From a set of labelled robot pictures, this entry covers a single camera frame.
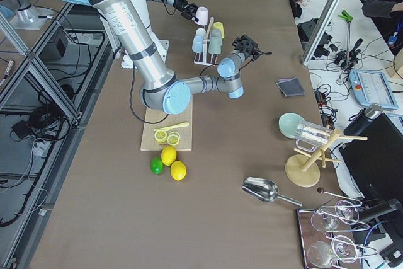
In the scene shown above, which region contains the green lime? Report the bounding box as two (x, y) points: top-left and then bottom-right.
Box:
(150, 157), (164, 175)

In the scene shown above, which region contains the light blue plastic cup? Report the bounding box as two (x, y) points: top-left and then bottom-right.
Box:
(191, 35), (204, 54)

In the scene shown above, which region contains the grey plastic cup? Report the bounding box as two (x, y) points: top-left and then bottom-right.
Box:
(210, 28), (222, 39)

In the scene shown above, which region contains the aluminium frame post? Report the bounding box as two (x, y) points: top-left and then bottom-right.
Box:
(301, 0), (340, 67)

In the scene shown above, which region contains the white wire cup rack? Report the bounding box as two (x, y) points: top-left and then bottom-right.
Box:
(193, 17), (222, 66)

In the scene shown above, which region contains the blue teach pendant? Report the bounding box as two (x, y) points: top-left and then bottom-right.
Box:
(349, 70), (399, 110)

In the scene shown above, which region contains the yellow plastic cup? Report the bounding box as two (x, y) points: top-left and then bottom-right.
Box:
(213, 21), (225, 38)

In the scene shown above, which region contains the green ceramic bowl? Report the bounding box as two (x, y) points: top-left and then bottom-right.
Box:
(278, 112), (305, 139)

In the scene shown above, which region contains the wine glass rack tray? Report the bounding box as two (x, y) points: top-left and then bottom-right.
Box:
(297, 198), (397, 268)

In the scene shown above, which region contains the bamboo cutting board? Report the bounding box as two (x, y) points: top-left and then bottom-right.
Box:
(140, 98), (193, 151)

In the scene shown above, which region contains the cream white plastic cup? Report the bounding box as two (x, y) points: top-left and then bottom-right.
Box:
(196, 28), (206, 37)

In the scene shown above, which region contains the grey metal bottle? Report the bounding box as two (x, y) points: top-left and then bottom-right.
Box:
(343, 103), (383, 135)

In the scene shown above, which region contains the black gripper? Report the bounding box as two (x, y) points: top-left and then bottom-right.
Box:
(174, 0), (198, 22)
(232, 35), (260, 60)

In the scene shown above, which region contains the clear glass mug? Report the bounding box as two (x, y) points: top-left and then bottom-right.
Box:
(295, 121), (333, 152)

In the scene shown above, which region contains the grey folded cloth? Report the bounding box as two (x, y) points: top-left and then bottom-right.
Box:
(276, 77), (305, 97)

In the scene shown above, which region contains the black monitor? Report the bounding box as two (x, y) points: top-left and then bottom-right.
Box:
(339, 114), (402, 201)

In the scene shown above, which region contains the lemon slice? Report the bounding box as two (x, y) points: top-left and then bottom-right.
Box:
(166, 131), (181, 146)
(154, 130), (168, 144)

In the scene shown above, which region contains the mint green plastic cup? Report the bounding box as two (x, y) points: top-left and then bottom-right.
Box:
(208, 37), (222, 55)

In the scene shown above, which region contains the wooden mug tree stand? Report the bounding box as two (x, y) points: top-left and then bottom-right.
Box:
(285, 129), (368, 188)

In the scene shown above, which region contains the pink plastic cup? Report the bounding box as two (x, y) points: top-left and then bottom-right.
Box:
(195, 6), (208, 26)

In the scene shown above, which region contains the yellow plastic knife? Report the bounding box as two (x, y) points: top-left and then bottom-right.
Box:
(154, 122), (190, 132)

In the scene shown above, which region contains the shiny metal scoop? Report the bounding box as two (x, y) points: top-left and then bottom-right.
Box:
(242, 176), (302, 207)

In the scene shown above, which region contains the whole yellow lemon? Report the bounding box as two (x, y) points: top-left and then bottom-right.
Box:
(161, 146), (177, 166)

